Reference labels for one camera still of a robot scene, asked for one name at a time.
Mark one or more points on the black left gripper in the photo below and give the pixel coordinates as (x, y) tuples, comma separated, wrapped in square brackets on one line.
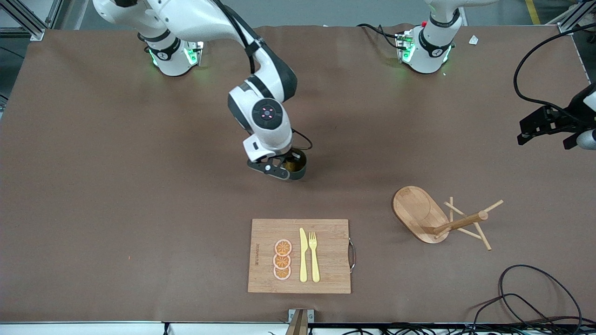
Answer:
[(560, 118)]

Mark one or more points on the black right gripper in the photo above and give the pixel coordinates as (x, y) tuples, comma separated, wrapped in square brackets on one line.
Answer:
[(289, 157)]

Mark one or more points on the dark teal mug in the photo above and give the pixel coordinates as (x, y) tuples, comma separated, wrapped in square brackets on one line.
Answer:
[(298, 176)]

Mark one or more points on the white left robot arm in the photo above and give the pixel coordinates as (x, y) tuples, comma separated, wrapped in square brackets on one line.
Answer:
[(426, 56)]

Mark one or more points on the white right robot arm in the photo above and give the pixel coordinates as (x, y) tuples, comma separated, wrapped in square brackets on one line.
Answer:
[(186, 18)]

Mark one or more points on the wooden mug rack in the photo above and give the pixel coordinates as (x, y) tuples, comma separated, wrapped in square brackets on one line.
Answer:
[(414, 209)]

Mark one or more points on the toy orange slice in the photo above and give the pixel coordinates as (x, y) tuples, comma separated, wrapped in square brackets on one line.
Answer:
[(282, 273), (281, 261), (283, 247)]

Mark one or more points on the yellow plastic knife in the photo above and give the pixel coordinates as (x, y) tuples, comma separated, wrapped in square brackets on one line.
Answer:
[(303, 260)]

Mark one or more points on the yellow plastic fork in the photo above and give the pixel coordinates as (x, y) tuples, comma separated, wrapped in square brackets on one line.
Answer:
[(315, 265)]

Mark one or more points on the bamboo cutting board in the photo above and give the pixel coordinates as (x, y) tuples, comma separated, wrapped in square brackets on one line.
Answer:
[(326, 260)]

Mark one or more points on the white paper scrap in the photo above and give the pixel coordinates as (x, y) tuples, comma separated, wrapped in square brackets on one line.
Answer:
[(473, 40)]

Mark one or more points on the brown table mat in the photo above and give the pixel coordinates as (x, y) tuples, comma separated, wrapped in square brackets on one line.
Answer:
[(139, 209)]

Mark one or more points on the aluminium frame profile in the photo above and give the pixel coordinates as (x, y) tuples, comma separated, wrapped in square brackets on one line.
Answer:
[(565, 30), (37, 35)]

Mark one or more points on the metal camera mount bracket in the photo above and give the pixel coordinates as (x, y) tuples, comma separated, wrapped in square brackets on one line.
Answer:
[(292, 314)]

